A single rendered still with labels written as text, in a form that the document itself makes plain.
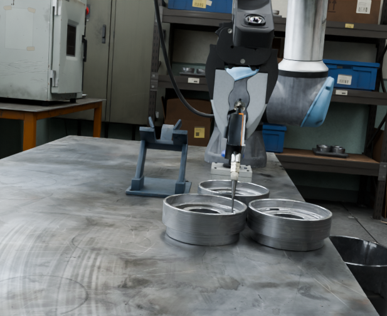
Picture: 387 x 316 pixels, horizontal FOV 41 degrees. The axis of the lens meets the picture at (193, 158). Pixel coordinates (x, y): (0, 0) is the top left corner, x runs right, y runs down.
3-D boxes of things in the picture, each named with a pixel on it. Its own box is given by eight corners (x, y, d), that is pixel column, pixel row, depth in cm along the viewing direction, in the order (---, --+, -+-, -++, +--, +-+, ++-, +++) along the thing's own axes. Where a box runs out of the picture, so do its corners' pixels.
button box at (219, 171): (250, 197, 90) (253, 170, 89) (209, 194, 90) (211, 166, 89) (248, 188, 98) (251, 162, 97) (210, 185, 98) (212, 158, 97)
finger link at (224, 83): (226, 135, 76) (238, 71, 74) (227, 139, 70) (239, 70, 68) (205, 131, 76) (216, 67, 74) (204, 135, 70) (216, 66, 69)
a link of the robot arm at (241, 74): (222, 118, 134) (226, 64, 131) (274, 123, 129) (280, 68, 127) (207, 120, 122) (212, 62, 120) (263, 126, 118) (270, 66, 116)
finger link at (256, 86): (263, 135, 75) (264, 71, 74) (267, 140, 70) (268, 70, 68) (242, 136, 76) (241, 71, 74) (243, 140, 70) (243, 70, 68)
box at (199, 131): (217, 148, 421) (221, 101, 415) (157, 143, 419) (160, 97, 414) (214, 142, 461) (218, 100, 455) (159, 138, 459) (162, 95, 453)
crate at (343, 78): (363, 91, 445) (366, 64, 442) (376, 91, 408) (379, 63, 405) (302, 86, 448) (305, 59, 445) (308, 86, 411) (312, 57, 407)
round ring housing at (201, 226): (188, 252, 59) (191, 217, 59) (147, 226, 68) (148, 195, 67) (261, 242, 65) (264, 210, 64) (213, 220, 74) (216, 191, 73)
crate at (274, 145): (281, 148, 456) (283, 123, 452) (283, 154, 418) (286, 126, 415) (221, 143, 461) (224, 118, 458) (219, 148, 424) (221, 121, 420)
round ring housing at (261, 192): (191, 219, 73) (194, 190, 72) (199, 202, 83) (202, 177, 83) (267, 227, 72) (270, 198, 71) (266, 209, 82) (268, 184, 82)
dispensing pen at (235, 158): (221, 206, 63) (230, 90, 71) (219, 218, 67) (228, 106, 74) (239, 208, 63) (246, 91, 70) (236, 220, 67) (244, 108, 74)
